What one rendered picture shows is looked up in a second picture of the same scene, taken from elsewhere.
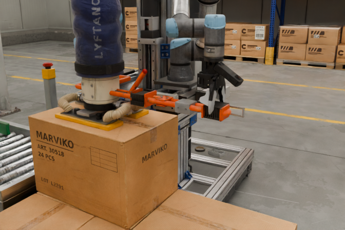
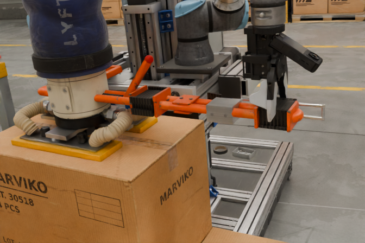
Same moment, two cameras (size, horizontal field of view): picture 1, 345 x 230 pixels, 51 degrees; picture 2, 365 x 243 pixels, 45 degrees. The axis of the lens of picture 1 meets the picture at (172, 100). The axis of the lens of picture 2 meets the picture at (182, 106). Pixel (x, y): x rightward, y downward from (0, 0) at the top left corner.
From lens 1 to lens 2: 40 cm
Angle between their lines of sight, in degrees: 5
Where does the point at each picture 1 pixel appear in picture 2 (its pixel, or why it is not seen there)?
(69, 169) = (44, 224)
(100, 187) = not seen: outside the picture
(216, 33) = not seen: outside the picture
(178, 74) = (193, 55)
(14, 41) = not seen: outside the picture
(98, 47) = (68, 27)
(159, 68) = (161, 48)
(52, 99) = (6, 108)
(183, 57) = (196, 29)
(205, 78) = (256, 63)
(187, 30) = not seen: outside the picture
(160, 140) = (183, 164)
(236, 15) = not seen: outside the picture
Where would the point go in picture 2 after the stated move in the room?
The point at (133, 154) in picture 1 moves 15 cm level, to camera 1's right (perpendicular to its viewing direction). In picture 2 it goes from (146, 196) to (205, 189)
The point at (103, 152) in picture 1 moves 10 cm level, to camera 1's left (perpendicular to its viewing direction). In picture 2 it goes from (97, 197) to (57, 202)
